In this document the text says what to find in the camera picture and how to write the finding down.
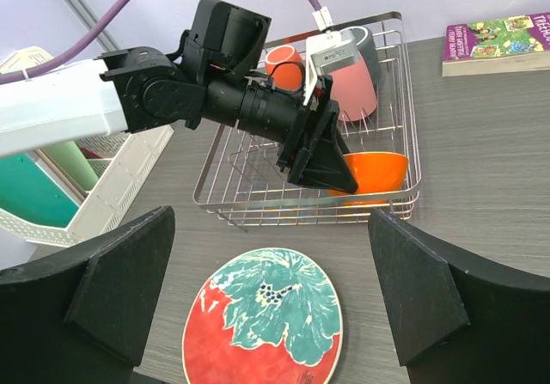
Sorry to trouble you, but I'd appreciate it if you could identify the light green clipboard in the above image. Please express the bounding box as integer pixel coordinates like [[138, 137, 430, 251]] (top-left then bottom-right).
[[43, 141, 98, 191]]

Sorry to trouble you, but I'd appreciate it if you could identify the teal folder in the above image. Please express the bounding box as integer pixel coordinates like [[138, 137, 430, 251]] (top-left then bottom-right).
[[1, 152, 79, 228]]

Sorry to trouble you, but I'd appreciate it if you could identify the orange mug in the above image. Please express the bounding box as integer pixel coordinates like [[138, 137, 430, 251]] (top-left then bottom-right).
[[265, 45, 305, 91]]

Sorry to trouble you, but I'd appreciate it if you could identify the purple and green book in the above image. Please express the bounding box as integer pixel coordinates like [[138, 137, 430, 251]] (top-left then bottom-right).
[[442, 12, 549, 77]]

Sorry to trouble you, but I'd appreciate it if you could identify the grey mug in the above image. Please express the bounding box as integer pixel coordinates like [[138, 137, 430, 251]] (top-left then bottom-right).
[[346, 26, 382, 86]]

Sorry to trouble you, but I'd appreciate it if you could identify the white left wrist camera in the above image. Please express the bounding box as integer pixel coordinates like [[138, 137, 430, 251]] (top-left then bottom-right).
[[302, 7, 360, 106]]

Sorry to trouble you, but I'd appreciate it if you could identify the pink cup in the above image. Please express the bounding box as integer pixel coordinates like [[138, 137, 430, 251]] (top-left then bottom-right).
[[331, 56, 377, 122]]

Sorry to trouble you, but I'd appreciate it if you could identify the orange bowl white inside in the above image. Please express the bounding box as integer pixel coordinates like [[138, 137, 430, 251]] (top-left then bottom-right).
[[344, 151, 409, 195]]

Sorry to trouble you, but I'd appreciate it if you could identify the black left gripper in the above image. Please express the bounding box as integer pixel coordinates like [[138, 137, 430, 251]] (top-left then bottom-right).
[[171, 0, 358, 194]]

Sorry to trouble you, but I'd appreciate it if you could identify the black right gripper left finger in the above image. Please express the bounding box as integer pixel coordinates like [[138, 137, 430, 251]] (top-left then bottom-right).
[[1, 206, 175, 383]]

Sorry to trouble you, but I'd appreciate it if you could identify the steel wire dish rack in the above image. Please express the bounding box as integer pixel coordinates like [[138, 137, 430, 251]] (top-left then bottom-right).
[[192, 11, 422, 229]]

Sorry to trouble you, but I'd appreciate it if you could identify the white file organizer rack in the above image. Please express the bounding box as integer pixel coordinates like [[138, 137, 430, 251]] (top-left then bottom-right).
[[1, 46, 174, 247]]

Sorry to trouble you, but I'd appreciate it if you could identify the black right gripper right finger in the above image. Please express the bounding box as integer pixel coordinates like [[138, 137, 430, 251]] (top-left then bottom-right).
[[368, 209, 549, 383]]

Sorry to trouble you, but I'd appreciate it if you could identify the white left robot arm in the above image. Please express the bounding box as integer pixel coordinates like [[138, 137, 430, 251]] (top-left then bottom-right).
[[1, 0, 360, 193]]

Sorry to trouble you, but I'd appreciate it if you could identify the red and teal floral plate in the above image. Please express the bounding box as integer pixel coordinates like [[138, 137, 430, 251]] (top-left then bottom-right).
[[181, 247, 344, 383]]

